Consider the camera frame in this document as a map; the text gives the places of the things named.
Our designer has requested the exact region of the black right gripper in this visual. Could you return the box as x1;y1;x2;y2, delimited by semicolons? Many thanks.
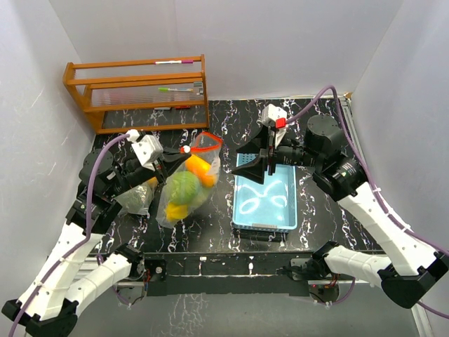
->
231;125;323;183

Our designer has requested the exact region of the clear orange-zip bag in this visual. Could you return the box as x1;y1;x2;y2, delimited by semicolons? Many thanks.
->
112;177;159;217
156;131;223;228

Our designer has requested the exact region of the orange yellow mango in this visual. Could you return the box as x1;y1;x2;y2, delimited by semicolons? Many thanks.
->
185;154;217;188

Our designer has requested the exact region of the green cabbage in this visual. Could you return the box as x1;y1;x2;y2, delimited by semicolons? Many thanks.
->
167;171;201;205

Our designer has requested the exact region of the yellow starfruit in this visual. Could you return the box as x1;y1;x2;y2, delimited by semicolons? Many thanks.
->
166;203;189;222

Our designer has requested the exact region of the netted green melon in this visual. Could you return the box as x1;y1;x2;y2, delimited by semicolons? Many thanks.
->
119;185;152;214

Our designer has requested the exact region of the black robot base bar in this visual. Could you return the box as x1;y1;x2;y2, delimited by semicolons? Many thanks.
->
105;251;355;298

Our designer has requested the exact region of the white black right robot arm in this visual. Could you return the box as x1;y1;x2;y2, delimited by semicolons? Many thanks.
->
232;115;448;309

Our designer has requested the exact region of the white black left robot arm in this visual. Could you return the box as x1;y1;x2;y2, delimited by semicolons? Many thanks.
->
1;144;190;336

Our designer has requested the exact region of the light blue plastic basket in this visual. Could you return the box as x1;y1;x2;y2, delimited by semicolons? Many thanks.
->
232;165;297;233

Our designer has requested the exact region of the wooden shelf rack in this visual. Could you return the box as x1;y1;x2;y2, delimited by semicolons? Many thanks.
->
62;55;210;135

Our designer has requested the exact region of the green capped marker pen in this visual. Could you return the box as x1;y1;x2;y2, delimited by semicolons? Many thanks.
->
158;87;194;93

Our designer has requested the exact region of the grey binder clip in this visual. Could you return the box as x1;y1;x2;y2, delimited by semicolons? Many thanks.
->
193;81;204;95

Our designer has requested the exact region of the pink white marker pen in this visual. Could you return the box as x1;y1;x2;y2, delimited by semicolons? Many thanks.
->
154;60;194;65

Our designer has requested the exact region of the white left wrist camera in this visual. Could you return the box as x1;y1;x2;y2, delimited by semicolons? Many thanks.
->
126;129;163;171

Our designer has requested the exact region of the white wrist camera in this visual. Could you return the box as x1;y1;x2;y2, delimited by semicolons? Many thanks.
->
261;104;288;148
126;129;163;171

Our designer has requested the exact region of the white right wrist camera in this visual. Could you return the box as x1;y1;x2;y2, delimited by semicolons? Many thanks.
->
261;104;288;148

